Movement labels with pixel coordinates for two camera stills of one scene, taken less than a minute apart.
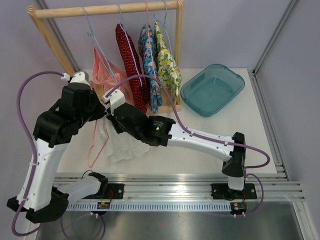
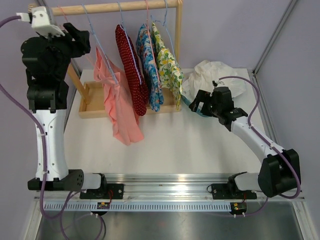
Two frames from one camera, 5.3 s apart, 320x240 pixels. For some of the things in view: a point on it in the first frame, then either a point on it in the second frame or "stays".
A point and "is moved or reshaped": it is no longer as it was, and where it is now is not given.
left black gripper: [101, 108] → [82, 36]
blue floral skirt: [147, 52] stays
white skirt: [120, 146] → [205, 75]
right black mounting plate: [222, 191] stays
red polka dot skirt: [134, 66] stays
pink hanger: [149, 39] is moved or reshaped
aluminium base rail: [270, 186] stays
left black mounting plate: [114, 191] stays
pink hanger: [90, 166] → [62, 11]
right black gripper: [118, 129] → [202, 96]
